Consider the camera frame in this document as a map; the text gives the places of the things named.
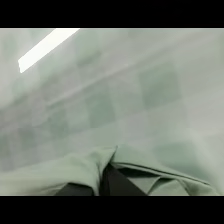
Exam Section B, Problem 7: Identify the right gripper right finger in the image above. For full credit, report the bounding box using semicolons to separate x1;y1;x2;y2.
99;162;148;197

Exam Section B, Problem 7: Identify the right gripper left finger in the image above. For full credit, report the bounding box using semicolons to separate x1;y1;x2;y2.
54;182;97;197

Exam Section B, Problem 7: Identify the pale green shirt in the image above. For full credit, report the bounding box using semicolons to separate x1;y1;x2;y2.
0;144;222;197

